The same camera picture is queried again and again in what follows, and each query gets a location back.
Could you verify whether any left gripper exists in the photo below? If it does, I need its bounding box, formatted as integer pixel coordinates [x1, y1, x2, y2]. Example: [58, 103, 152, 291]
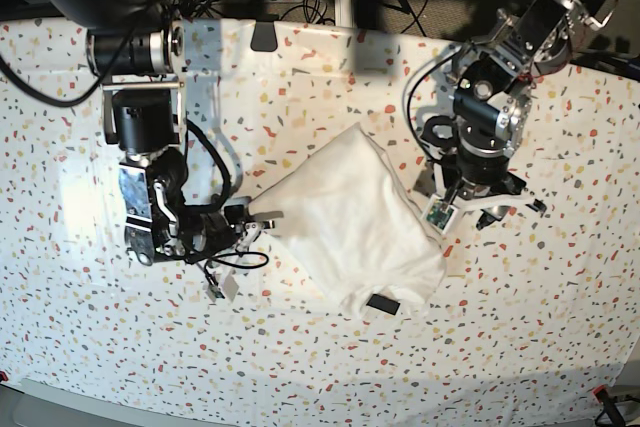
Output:
[432, 131, 546, 230]

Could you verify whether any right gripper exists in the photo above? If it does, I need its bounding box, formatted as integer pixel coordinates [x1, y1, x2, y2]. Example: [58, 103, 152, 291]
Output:
[169, 199, 284, 264]

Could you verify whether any white printed T-shirt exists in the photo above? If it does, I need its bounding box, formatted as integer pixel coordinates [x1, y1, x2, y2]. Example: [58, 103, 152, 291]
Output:
[251, 124, 447, 317]

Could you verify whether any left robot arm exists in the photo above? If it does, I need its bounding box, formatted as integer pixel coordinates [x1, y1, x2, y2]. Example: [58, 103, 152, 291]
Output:
[415, 0, 618, 234]

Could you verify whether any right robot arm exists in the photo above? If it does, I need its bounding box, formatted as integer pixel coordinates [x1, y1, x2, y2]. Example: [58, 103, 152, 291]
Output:
[50, 0, 269, 266]

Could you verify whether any black table clamp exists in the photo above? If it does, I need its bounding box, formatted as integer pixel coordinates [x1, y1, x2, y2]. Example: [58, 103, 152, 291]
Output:
[250, 14, 278, 53]

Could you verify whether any red clamp at right corner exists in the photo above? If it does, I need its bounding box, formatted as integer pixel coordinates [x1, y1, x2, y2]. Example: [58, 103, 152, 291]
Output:
[593, 385, 626, 427]

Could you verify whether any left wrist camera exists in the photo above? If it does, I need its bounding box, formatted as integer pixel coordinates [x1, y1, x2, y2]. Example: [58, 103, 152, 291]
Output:
[422, 195, 459, 236]

